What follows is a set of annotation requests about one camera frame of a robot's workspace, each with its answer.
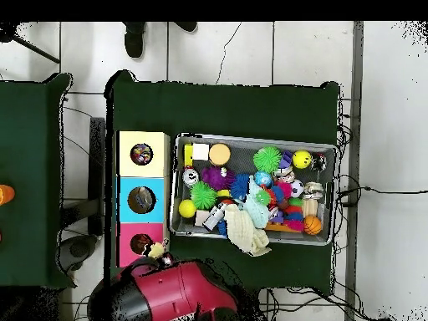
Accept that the light blue cloth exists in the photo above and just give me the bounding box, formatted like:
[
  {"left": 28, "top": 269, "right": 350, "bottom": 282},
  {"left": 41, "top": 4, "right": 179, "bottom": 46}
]
[{"left": 243, "top": 176, "right": 271, "bottom": 229}]

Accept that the pale wooden cube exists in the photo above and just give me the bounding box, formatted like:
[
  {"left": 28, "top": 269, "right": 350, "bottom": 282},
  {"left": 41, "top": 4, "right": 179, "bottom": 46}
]
[{"left": 191, "top": 143, "right": 211, "bottom": 161}]

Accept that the yellow plush animal toy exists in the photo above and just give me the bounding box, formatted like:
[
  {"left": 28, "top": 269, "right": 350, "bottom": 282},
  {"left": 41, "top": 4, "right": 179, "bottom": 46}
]
[{"left": 146, "top": 237, "right": 170, "bottom": 260}]

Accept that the yellow tennis ball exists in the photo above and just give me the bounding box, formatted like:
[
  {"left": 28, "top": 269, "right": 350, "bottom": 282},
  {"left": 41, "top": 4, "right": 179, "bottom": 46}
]
[{"left": 177, "top": 199, "right": 197, "bottom": 219}]

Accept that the cream waffle cloth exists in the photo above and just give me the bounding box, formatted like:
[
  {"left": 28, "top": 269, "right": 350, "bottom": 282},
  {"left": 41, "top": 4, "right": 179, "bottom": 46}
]
[{"left": 223, "top": 203, "right": 273, "bottom": 257}]

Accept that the silver mesh bin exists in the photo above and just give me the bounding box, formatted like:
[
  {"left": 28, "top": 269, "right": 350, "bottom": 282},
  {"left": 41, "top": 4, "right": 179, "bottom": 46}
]
[{"left": 169, "top": 133, "right": 339, "bottom": 247}]

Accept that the orange tiger plush toy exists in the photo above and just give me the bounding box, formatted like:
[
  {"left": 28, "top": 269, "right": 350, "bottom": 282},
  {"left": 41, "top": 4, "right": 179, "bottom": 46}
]
[{"left": 130, "top": 233, "right": 153, "bottom": 255}]

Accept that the black cable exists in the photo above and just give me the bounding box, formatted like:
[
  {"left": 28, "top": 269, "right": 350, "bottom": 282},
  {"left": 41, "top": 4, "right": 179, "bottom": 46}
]
[
  {"left": 263, "top": 286, "right": 392, "bottom": 321},
  {"left": 335, "top": 173, "right": 428, "bottom": 208}
]

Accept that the person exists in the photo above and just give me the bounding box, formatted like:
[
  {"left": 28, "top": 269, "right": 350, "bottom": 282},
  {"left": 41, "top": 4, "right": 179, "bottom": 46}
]
[{"left": 121, "top": 22, "right": 199, "bottom": 60}]

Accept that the orange object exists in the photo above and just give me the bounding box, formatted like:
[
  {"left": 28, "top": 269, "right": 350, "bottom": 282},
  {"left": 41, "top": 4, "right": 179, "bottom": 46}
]
[{"left": 0, "top": 184, "right": 17, "bottom": 206}]

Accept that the orange foam disc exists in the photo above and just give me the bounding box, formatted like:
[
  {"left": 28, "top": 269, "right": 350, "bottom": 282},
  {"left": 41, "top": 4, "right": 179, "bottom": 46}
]
[{"left": 208, "top": 143, "right": 232, "bottom": 167}]

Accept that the yellow smiley ball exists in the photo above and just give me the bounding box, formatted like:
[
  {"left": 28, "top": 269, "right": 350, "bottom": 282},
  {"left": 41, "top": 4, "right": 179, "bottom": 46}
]
[{"left": 292, "top": 150, "right": 313, "bottom": 170}]

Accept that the purple spiky monster toy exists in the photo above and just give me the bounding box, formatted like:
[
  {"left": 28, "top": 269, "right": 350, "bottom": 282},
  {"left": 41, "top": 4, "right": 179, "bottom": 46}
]
[{"left": 201, "top": 166, "right": 237, "bottom": 191}]

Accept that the black tripod leg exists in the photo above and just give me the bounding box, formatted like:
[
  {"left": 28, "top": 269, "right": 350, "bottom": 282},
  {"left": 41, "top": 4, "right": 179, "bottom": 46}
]
[{"left": 0, "top": 23, "right": 62, "bottom": 65}]

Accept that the green spiky rubber ball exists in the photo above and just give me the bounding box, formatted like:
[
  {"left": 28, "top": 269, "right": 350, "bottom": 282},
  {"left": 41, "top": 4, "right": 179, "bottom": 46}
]
[
  {"left": 252, "top": 145, "right": 283, "bottom": 174},
  {"left": 190, "top": 181, "right": 218, "bottom": 211}
]

